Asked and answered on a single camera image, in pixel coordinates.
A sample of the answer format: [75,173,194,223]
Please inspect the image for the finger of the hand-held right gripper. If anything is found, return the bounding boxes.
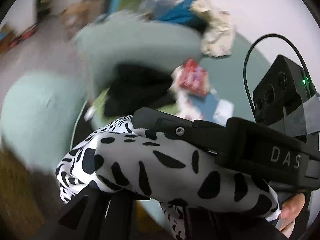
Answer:
[132,107,227,156]

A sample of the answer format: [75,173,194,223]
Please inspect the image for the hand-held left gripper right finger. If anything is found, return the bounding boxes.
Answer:
[185,206,288,240]

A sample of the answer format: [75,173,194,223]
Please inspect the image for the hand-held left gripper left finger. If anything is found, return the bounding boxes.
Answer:
[32,187,137,240]

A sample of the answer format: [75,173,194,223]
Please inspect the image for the black-spotted white garment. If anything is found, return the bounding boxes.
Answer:
[55,114,282,240]

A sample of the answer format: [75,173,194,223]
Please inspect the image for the person's right hand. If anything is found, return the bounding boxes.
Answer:
[277,193,307,238]

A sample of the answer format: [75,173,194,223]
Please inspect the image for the black cloth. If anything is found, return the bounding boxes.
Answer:
[104,64,177,118]

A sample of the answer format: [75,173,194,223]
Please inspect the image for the red patterned cloth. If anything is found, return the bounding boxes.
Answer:
[172,58,209,98]

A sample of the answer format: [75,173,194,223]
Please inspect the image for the pale green sofa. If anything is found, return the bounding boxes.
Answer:
[74,12,273,228]

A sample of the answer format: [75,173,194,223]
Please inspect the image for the beige crumpled cloth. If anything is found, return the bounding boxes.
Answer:
[191,0,237,59]

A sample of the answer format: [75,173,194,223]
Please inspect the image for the blue cloth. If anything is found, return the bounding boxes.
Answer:
[152,0,209,32]

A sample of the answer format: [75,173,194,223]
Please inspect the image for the pale green cushion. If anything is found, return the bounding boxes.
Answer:
[1,71,87,169]

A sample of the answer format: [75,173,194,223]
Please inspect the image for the black cable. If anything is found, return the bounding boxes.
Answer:
[243,33,316,117]

